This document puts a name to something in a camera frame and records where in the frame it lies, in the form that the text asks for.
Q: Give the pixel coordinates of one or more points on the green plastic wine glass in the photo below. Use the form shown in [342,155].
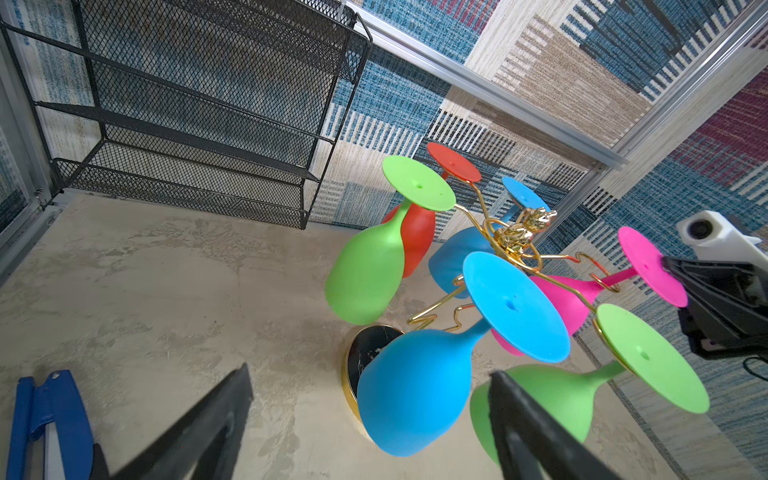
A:
[569,397]
[367,273]

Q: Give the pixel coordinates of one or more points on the black mesh shelf rack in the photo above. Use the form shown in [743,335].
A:
[229,107]

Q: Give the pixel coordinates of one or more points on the blue plastic wine glass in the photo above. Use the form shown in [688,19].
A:
[416,388]
[446,263]

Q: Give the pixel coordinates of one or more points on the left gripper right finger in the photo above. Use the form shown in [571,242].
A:
[530,442]

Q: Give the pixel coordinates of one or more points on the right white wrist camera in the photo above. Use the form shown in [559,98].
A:
[713,237]

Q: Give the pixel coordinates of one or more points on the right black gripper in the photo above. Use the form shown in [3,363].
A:
[726,315]

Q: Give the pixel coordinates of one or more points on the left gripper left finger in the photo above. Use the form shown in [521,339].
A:
[203,444]

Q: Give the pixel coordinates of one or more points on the magenta plastic wine glass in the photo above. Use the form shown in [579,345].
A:
[574,299]

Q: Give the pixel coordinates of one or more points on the back blue plastic wine glass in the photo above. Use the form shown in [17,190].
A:
[446,263]

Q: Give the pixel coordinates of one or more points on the red plastic wine glass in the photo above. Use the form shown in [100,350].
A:
[425,194]

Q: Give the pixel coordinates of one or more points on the front blue plastic wine glass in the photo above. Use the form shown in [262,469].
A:
[416,388]

